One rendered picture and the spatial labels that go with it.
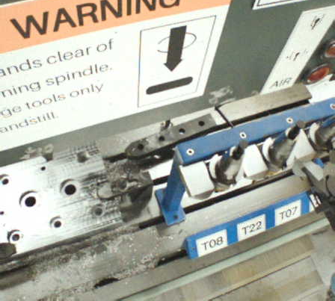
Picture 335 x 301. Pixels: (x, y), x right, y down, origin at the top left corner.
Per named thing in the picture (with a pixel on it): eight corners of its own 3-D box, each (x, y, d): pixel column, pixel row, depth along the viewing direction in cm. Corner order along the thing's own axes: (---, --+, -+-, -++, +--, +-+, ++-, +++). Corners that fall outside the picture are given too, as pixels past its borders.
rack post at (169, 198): (186, 219, 91) (209, 177, 65) (167, 226, 90) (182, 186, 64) (173, 185, 96) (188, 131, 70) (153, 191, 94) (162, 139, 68)
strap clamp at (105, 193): (152, 197, 94) (155, 175, 81) (103, 212, 91) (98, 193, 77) (147, 186, 95) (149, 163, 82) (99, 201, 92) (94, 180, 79)
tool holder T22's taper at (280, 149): (286, 140, 67) (300, 122, 61) (292, 160, 65) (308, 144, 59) (265, 141, 67) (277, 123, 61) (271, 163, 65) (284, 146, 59)
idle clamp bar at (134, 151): (213, 137, 104) (218, 125, 98) (130, 170, 97) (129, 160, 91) (205, 123, 106) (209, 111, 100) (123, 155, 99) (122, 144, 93)
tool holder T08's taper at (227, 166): (233, 154, 65) (244, 138, 59) (242, 176, 63) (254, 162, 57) (211, 159, 64) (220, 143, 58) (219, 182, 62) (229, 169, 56)
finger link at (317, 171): (274, 161, 75) (306, 191, 72) (285, 150, 69) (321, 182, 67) (282, 152, 76) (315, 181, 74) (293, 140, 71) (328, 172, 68)
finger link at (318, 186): (296, 174, 69) (330, 205, 67) (299, 171, 68) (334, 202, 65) (309, 159, 71) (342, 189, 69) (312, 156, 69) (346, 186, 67)
